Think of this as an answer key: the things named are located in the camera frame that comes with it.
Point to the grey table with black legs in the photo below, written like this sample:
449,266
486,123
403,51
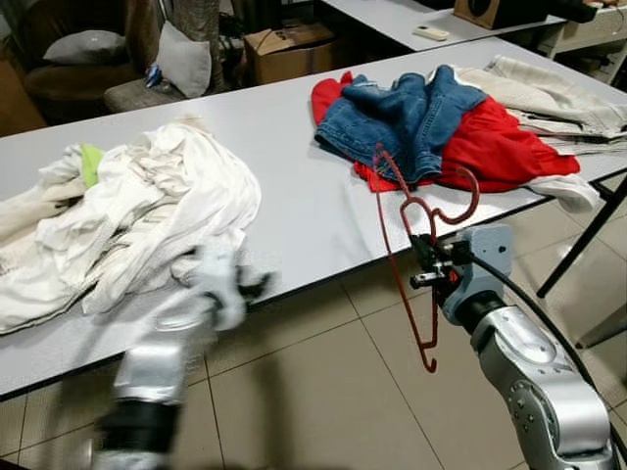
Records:
294,147

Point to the black metal furniture leg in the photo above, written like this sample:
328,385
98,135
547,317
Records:
602,326

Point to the light green cloth piece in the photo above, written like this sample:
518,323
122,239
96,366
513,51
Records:
91,164

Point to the light grey pillow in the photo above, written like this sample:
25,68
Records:
184,61

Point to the light grey desk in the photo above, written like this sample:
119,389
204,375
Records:
392,15

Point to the small blue white object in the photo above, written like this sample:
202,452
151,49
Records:
154,75

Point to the white remote control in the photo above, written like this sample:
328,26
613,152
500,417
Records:
431,33

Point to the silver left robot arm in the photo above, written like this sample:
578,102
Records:
157,372

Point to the plain white shirt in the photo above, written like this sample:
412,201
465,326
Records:
186,196

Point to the wooden speaker box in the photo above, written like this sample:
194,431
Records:
500,12

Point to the small white cloth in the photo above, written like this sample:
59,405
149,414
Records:
573,193

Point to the plain red garment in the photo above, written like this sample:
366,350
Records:
500,147

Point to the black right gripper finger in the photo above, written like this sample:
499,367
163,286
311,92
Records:
425,248
426,280

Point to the grey seat cushion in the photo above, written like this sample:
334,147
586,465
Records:
137,95

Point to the dark grey pillow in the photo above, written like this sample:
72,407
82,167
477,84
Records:
86,47

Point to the brown cardboard box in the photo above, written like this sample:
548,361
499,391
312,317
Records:
289,57

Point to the blue denim jeans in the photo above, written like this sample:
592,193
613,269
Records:
402,117

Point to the beige garment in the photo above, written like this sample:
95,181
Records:
558,103

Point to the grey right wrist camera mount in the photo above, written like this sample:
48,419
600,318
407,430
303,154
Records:
490,255

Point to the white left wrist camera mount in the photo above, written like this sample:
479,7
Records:
217,289

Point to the brown armchair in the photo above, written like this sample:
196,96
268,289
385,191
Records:
59,88

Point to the black cylindrical object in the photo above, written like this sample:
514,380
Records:
576,12

